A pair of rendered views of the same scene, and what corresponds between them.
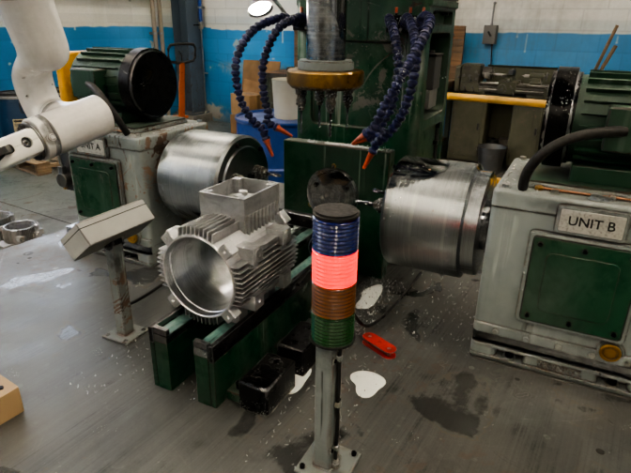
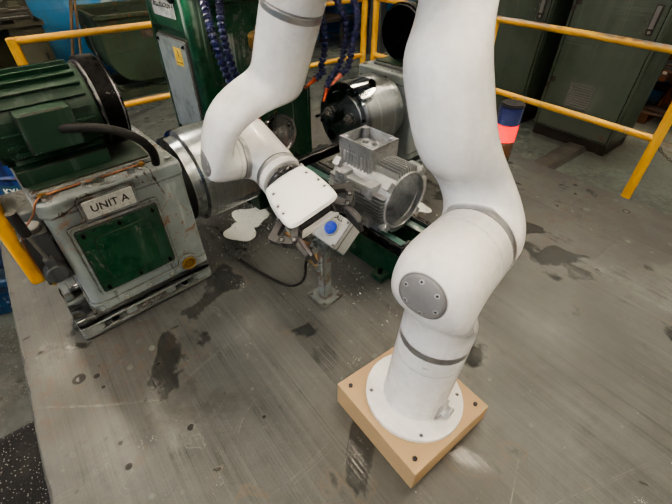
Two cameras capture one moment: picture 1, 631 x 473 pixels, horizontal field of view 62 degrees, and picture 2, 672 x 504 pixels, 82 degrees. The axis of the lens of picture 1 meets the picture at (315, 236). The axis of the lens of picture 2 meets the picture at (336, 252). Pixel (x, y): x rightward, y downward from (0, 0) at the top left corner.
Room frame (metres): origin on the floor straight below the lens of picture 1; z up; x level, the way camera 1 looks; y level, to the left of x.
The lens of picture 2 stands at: (0.70, 1.08, 1.57)
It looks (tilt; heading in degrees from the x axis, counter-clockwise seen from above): 40 degrees down; 291
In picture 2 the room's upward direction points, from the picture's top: straight up
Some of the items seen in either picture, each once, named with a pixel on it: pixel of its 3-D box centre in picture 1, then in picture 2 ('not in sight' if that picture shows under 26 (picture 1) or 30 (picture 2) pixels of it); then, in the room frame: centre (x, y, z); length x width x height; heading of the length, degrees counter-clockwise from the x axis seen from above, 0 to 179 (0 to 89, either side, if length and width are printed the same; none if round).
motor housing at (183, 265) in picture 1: (230, 257); (376, 186); (0.92, 0.16, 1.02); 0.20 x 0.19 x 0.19; 153
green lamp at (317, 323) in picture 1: (332, 323); not in sight; (0.63, -0.03, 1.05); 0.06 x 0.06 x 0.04
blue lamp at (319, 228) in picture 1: (335, 232); (510, 114); (0.63, -0.03, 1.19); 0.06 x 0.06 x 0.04
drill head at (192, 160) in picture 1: (201, 175); (194, 173); (1.40, 0.32, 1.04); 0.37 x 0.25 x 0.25; 63
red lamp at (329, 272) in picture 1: (334, 264); (505, 131); (0.63, -0.03, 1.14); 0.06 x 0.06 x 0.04
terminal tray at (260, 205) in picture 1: (240, 205); (368, 149); (0.96, 0.14, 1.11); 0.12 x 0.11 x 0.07; 153
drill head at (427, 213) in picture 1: (450, 218); (366, 111); (1.09, -0.30, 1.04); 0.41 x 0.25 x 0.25; 63
